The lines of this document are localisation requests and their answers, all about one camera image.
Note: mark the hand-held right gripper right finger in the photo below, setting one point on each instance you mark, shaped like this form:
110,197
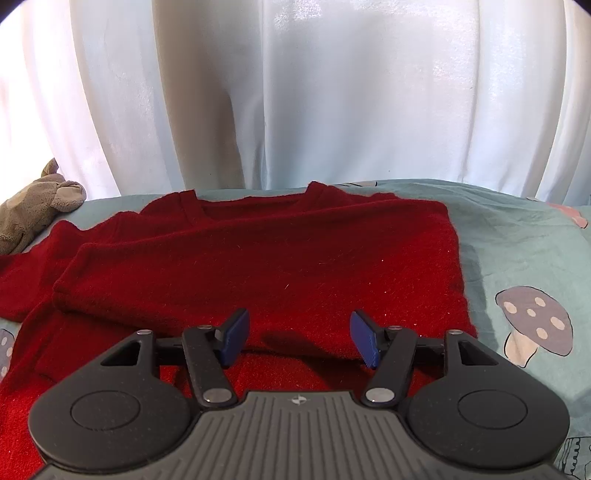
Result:
364,337

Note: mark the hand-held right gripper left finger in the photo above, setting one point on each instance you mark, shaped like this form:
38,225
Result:
236,336

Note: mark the red knit sweater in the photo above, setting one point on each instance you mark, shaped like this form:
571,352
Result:
258,272

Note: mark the green mushroom print bedsheet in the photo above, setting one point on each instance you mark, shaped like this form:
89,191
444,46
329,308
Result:
517,258

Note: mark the grey plush toy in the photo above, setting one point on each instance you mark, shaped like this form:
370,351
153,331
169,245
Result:
34,205

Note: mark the white curtain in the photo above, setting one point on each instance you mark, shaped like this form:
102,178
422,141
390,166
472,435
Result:
295,92

